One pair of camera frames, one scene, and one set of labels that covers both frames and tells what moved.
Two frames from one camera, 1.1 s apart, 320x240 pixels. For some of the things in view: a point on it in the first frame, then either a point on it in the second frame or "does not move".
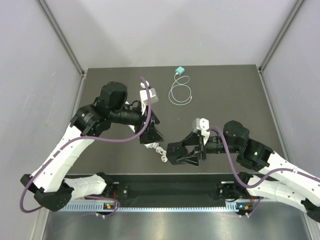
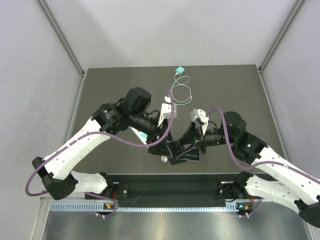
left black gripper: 151,134 to 162,148
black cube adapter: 175,150 does not move
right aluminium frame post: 299,4 does not move
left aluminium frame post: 62,36 does not move
